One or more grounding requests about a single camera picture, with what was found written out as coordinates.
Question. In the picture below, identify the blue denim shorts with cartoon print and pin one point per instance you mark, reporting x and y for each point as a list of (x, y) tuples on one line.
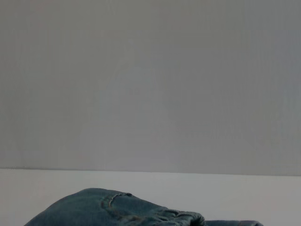
[(105, 209)]

